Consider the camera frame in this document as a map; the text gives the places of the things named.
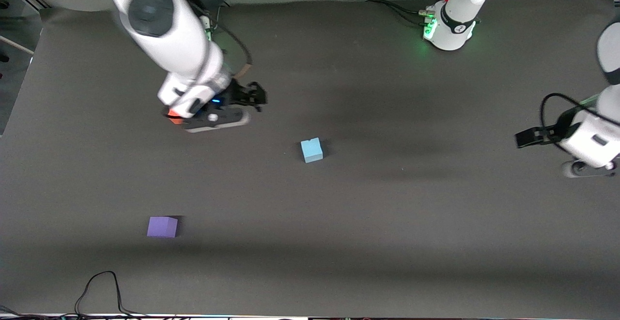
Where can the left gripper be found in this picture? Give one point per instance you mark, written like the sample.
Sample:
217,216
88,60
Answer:
551,133

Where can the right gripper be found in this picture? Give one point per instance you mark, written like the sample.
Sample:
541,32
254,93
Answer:
240,94

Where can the light blue foam block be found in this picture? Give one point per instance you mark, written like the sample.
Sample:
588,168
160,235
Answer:
312,151

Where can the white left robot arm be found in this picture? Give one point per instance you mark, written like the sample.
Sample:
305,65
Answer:
457,24

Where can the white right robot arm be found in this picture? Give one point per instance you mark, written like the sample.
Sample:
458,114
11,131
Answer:
169,34

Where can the orange foam block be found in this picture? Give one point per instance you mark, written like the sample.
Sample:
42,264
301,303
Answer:
174,118

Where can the purple foam block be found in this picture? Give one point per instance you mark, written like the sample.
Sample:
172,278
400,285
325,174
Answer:
162,227

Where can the dark grey table mat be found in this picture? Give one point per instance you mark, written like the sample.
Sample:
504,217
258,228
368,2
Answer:
310,213

